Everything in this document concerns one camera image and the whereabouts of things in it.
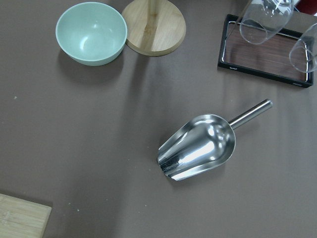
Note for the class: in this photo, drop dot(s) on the black framed wooden tray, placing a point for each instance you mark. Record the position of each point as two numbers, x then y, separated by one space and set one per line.
269 59

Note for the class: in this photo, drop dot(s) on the wine glass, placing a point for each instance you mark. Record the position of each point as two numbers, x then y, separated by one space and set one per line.
262 19
303 55

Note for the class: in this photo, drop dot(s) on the steel ice scoop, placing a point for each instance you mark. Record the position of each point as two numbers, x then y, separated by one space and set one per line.
203 143

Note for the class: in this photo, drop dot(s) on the wine glass near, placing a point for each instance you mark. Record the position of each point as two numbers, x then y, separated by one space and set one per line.
262 19

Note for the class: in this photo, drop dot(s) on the wine glass far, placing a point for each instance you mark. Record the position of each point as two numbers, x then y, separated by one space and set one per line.
303 55

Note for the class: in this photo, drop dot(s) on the wooden cup tree stand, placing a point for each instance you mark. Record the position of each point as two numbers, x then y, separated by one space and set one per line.
155 27

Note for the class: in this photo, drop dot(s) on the wooden cutting board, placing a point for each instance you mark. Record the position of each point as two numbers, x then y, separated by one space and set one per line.
21 218

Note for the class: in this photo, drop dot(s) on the mint green bowl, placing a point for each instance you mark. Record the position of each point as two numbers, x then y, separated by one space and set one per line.
91 33

